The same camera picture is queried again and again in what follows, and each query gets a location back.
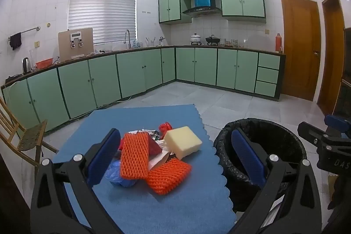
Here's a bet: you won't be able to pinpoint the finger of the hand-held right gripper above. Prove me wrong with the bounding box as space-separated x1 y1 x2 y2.
297 121 330 147
324 114 351 139

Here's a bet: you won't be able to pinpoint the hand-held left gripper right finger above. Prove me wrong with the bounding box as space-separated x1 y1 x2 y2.
231 128 322 234

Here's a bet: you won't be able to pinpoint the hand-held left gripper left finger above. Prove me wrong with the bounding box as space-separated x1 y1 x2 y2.
30 128 121 234

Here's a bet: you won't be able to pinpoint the blue plastic bag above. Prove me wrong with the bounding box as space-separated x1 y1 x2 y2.
104 161 139 188

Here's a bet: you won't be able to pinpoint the long orange foam net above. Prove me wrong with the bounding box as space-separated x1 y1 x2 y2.
120 132 150 180

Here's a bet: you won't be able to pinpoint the trash bin with black liner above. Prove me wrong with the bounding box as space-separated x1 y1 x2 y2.
213 118 308 213

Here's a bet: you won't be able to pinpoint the dark red packet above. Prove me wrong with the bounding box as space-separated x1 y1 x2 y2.
148 137 163 156

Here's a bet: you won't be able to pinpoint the pale cardboard piece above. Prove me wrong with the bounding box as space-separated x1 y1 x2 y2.
149 152 172 169

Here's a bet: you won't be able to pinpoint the red plastic wrapper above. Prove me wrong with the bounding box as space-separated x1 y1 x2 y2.
159 121 173 138

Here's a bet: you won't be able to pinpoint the pale yellow sponge block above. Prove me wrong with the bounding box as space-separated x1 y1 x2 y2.
163 126 203 160

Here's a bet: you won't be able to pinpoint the short orange foam net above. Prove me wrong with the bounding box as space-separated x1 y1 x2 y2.
145 158 192 195

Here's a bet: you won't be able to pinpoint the person's right forearm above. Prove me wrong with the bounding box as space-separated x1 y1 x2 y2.
328 175 351 234

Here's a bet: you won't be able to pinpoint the blue scalloped table mat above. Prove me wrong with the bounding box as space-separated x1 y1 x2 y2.
52 104 236 234

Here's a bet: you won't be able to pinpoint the plain wooden door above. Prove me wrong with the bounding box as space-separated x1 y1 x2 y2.
317 0 345 115

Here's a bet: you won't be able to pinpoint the green base cabinet run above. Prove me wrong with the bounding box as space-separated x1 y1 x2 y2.
1 48 176 136

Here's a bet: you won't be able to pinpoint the wooden chair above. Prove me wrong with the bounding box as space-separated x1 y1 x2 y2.
0 97 59 169

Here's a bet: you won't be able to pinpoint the green base cabinet with drawers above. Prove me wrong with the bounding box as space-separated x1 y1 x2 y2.
175 46 286 101

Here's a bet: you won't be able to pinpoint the brown cardboard box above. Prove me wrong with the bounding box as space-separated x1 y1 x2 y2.
58 27 94 62

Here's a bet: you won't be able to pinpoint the orange plastic basin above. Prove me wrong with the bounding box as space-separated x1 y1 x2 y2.
36 58 54 69

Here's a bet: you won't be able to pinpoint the row of glass jars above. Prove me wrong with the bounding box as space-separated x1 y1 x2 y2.
219 39 244 47

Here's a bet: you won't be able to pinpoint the black wok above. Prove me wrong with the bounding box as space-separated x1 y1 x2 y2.
205 35 220 46

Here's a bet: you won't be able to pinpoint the metal utensil holder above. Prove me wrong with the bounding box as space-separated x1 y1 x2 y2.
145 37 165 47

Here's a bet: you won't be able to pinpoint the dark hanging towel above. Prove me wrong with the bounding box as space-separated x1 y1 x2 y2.
9 32 22 51

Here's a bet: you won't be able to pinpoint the white window blinds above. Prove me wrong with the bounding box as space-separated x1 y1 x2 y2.
68 0 137 45

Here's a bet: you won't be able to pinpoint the wooden door with handle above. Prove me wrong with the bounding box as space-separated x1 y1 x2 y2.
280 0 322 101

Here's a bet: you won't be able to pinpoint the metal towel rail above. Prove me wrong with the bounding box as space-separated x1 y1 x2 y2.
8 26 41 38

